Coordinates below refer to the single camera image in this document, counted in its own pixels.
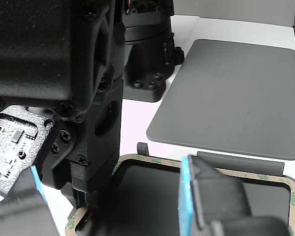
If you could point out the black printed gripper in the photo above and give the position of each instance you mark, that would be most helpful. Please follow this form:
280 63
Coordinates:
83 152

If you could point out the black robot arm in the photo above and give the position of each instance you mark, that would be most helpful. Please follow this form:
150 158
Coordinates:
39 49

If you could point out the grey holder with tabs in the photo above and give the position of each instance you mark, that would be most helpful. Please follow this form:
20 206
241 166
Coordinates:
236 164

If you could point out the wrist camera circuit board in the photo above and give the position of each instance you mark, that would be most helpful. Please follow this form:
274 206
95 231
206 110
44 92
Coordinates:
14 147

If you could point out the dark grey flat plate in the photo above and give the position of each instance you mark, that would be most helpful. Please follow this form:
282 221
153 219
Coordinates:
223 98

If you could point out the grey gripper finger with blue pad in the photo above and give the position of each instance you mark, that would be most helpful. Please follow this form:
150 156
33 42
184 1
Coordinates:
216 209
19 216

